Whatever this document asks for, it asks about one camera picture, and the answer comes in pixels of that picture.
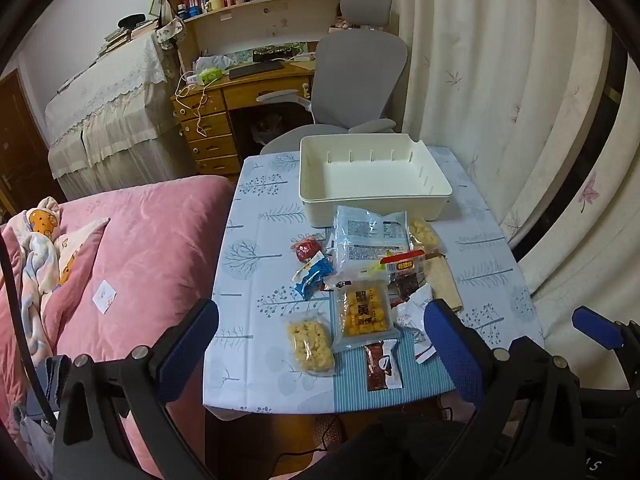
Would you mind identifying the yellow cracker snack packet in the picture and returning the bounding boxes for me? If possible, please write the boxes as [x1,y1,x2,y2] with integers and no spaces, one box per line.
[325,275,402,354]

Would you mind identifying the black keyboard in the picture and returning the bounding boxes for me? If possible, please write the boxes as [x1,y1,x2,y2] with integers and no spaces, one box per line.
[227,61,285,80]

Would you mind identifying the wooden bookshelf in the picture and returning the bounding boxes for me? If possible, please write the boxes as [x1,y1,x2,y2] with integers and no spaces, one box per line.
[161,0,371,81]

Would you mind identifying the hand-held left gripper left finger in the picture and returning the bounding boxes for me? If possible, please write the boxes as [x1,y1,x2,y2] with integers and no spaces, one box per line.
[52,298,221,480]

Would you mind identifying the small blue white snack packet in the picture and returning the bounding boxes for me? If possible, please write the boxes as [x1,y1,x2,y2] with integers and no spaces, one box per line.
[292,252,333,301]

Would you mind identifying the blue grey clothes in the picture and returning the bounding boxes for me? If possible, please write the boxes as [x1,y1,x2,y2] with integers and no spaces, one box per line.
[10,355,72,480]

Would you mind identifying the brown wooden door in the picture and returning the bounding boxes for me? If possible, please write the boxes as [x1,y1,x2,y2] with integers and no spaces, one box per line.
[0,67,67,221]

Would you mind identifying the brown paper snack packet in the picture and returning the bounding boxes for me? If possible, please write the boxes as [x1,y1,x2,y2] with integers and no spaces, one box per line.
[425,251,463,312]

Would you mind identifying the clear popcorn snack packet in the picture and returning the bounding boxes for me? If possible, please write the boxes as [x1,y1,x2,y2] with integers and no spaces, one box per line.
[284,310,337,377]

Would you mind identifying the cartoon print blanket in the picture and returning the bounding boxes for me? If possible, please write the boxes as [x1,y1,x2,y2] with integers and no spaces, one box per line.
[0,195,111,361]

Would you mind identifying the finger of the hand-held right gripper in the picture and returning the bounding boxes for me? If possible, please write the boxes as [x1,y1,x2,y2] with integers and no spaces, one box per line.
[571,306,640,353]

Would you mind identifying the white red snack packet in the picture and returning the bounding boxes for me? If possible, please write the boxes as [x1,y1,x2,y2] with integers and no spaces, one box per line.
[394,282,439,364]

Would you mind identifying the floral cloth bag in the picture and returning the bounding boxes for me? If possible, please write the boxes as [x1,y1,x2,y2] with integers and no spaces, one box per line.
[154,16,189,51]

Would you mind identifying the white lace cover cloth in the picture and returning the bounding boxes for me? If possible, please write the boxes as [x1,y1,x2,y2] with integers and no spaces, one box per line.
[44,34,197,201]

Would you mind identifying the tree print tablecloth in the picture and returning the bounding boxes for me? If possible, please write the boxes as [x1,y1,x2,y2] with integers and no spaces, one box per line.
[202,146,546,416]

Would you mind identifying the dark red snack packet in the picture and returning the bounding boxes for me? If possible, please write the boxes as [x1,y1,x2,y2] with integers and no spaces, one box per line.
[389,274,427,309]

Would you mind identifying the white paper card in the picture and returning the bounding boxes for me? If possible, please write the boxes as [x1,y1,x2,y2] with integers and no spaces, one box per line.
[93,280,118,315]

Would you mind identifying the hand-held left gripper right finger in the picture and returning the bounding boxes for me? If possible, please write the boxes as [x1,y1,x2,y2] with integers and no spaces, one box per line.
[423,298,586,480]

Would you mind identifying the clear puffed snack packet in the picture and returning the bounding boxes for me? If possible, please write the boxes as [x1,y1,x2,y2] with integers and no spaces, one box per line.
[407,217,443,256]

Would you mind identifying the white plastic bin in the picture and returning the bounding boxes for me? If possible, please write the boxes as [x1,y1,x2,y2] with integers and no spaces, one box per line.
[299,134,453,228]

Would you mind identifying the white plastic bag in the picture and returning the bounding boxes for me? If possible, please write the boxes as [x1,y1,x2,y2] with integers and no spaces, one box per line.
[192,55,233,74]

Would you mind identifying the black cable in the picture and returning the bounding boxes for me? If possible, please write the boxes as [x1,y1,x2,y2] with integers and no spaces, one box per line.
[0,235,57,427]

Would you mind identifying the grey office chair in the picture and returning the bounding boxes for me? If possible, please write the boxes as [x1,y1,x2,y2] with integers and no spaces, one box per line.
[256,0,411,156]

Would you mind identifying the stack of books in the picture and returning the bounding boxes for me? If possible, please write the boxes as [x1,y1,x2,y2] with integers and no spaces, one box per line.
[97,20,158,57]

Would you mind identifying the wooden desk with drawers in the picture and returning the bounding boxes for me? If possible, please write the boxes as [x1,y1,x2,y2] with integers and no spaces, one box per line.
[171,62,318,177]

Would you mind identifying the cream leaf print curtain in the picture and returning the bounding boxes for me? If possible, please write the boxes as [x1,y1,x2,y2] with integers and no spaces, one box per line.
[370,0,640,361]

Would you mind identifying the white charging cable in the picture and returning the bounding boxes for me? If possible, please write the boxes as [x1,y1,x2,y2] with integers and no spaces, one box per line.
[172,72,211,137]

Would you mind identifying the brown chocolate snack packet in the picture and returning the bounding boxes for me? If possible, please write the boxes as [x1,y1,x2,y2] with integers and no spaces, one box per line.
[363,340,404,392]

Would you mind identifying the pink blanket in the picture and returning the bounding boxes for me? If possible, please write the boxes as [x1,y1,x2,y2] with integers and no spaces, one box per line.
[0,175,236,480]

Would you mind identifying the waste bin under desk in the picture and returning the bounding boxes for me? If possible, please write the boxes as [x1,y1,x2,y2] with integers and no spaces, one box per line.
[250,112,287,149]

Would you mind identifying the small red snack packet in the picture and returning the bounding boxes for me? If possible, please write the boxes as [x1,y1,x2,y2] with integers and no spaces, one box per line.
[291,237,323,263]

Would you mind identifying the large clear silver snack packet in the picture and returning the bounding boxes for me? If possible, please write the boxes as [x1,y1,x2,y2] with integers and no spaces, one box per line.
[332,205,426,281]

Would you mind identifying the red yellow label snack packet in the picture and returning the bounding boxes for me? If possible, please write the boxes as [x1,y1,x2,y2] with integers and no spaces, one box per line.
[380,255,426,278]

